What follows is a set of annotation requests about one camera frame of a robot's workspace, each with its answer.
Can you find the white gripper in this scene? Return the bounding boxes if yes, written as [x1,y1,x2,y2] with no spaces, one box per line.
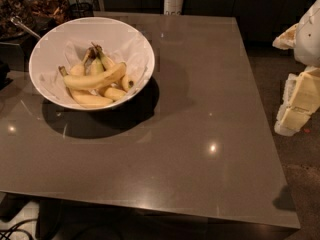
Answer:
[272,0,320,136]

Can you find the long top yellow banana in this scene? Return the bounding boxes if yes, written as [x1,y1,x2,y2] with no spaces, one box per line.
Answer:
[58,62,126,90]

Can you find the small right yellow banana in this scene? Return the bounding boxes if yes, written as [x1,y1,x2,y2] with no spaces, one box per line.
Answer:
[99,87,126,101]

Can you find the back right curved banana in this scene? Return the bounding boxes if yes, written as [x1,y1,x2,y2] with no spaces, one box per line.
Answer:
[93,44,134,92]

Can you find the white bowl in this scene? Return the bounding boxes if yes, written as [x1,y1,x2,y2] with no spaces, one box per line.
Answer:
[29,17,155,111]

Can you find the back left yellow banana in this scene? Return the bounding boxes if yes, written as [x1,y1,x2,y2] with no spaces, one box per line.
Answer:
[70,48,96,76]

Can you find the bottom front yellow banana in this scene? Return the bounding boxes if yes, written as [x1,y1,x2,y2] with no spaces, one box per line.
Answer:
[69,89,113,109]

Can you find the glass jar with snacks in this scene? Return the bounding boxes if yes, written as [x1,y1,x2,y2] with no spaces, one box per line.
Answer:
[0,0,70,40]

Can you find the metal spoon handle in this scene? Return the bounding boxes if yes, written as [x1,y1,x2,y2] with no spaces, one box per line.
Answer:
[10,16,41,40]

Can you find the black cables on floor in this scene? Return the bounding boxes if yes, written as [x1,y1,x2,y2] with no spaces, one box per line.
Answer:
[0,217,39,240]

